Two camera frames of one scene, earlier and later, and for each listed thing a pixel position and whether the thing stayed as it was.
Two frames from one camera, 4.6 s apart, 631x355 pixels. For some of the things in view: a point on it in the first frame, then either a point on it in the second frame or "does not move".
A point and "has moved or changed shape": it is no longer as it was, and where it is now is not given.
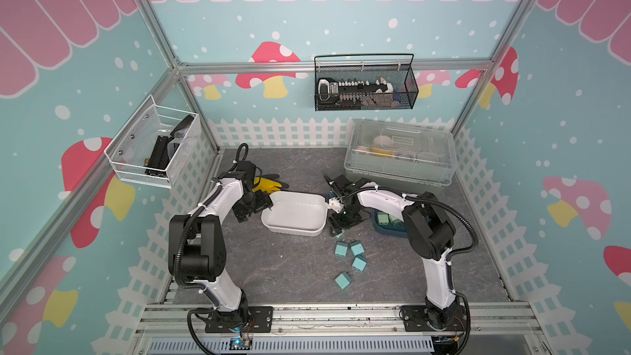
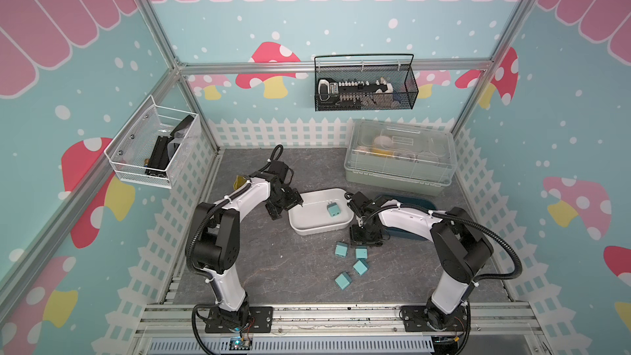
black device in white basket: [159, 157] does not move
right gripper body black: [343, 218] -> [363, 237]
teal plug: [341, 249] does not move
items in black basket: [352, 93] does not move
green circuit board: [240, 343] does not move
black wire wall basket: [364, 80] does not move
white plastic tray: [296, 214] has moved or changed shape
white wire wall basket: [151, 147] does not move
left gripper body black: [250, 202] -> [284, 200]
